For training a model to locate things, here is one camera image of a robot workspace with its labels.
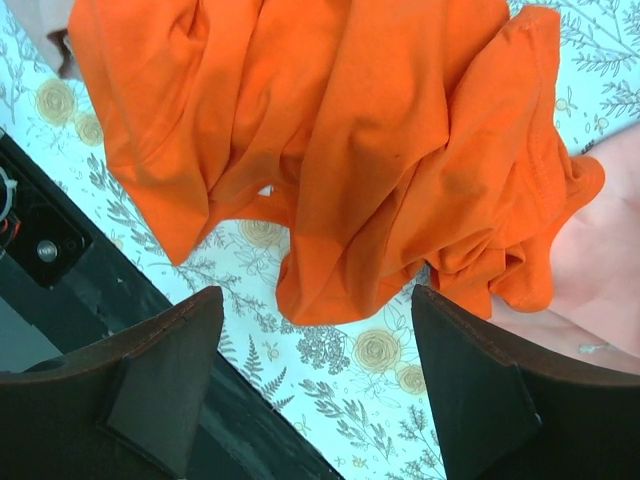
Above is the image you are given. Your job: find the floral table mat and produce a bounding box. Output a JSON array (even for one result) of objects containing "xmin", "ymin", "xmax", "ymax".
[{"xmin": 1, "ymin": 1, "xmax": 639, "ymax": 479}]

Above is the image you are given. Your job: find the salmon pink garment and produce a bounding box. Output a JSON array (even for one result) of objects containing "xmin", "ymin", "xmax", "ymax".
[{"xmin": 491, "ymin": 125, "xmax": 639, "ymax": 374}]

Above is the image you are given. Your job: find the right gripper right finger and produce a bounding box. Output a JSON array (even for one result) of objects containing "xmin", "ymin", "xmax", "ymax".
[{"xmin": 411, "ymin": 286, "xmax": 639, "ymax": 479}]

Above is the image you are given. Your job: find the dusty pink garment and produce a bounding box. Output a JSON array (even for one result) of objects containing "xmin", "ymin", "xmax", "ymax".
[{"xmin": 6, "ymin": 0, "xmax": 82, "ymax": 80}]

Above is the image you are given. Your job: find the orange t shirt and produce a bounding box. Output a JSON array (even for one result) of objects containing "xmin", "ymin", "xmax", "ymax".
[{"xmin": 69, "ymin": 1, "xmax": 605, "ymax": 325}]

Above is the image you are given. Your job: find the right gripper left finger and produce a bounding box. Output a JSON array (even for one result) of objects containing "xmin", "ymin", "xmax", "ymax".
[{"xmin": 1, "ymin": 287, "xmax": 224, "ymax": 479}]

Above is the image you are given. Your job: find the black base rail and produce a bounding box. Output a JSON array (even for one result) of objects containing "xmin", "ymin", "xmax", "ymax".
[{"xmin": 1, "ymin": 135, "xmax": 337, "ymax": 479}]

